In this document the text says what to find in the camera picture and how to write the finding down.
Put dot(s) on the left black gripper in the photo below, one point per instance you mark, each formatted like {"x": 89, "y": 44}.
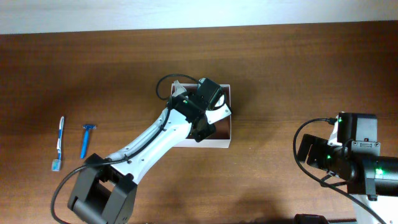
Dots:
{"x": 208, "y": 130}

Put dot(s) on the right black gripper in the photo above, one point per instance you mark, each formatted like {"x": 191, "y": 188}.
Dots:
{"x": 314, "y": 157}

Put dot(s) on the blue disposable razor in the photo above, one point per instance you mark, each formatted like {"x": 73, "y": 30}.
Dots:
{"x": 87, "y": 128}

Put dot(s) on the blue white toothbrush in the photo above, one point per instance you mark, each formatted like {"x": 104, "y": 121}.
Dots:
{"x": 57, "y": 163}

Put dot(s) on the clear spray bottle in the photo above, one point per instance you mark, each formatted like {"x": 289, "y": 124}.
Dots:
{"x": 178, "y": 88}

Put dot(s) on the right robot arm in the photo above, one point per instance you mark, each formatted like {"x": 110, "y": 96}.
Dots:
{"x": 374, "y": 192}

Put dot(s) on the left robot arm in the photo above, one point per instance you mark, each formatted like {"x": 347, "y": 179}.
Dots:
{"x": 105, "y": 189}

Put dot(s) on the white cardboard box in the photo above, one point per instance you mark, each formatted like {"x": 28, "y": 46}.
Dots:
{"x": 222, "y": 137}

